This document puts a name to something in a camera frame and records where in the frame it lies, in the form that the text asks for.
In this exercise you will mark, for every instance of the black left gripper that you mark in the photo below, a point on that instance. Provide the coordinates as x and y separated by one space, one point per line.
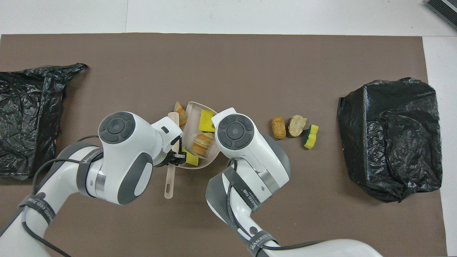
165 160

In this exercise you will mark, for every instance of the beige hand brush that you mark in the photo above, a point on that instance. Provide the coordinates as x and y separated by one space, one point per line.
169 182

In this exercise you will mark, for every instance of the beige plastic dustpan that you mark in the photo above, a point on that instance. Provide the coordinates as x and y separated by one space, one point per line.
210 150

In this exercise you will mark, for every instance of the toasted bread slice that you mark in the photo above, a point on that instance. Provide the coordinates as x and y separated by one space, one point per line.
181 115

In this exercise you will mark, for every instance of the notched yellow sponge piece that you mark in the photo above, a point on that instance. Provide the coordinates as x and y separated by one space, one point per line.
206 121

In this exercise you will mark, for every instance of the brown bread roll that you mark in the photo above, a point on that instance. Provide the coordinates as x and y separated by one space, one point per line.
278 127

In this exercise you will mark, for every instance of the pale bread chunk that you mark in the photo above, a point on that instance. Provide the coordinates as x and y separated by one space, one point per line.
296 125

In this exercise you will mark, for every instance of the yellow green sponge piece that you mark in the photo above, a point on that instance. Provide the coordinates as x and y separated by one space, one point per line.
311 137

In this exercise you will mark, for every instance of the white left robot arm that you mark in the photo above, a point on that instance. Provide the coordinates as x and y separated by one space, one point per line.
125 153

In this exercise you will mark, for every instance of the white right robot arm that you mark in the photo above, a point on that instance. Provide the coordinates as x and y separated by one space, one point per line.
257 150

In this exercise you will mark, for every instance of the black bag lined bin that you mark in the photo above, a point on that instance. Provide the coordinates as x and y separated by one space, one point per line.
392 142
25 107

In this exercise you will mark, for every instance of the brown table mat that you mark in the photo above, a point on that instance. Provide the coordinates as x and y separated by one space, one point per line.
142 71

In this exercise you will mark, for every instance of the dark ribbed box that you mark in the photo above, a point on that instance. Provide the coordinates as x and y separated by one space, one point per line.
446 9

